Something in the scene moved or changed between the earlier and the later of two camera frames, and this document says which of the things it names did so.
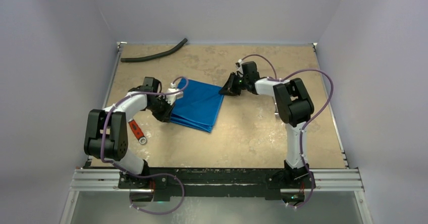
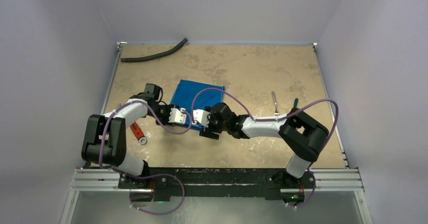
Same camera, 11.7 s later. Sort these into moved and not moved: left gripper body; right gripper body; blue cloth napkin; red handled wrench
Moved: right gripper body
Not moved: red handled wrench; left gripper body; blue cloth napkin
